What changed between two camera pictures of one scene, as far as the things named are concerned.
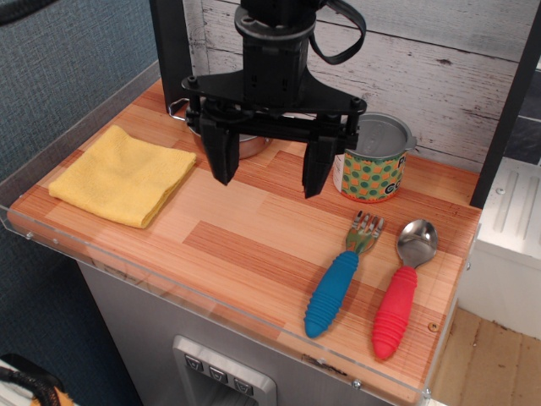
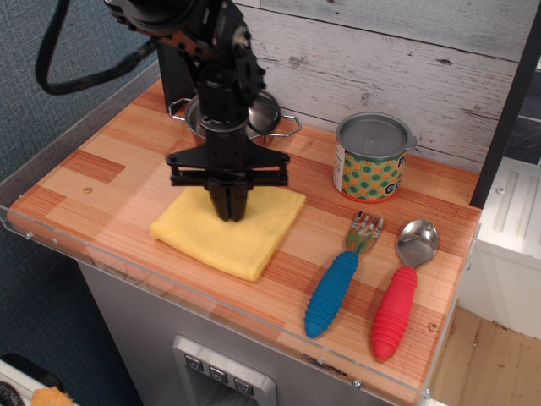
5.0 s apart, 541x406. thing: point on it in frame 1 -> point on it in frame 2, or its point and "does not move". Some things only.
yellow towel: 122,178 -> 188,225
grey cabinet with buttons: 177,352 does not move
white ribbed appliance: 502,278 does not move
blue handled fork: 337,282 does not move
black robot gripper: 274,93 -> 229,167
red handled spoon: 417,240 does not move
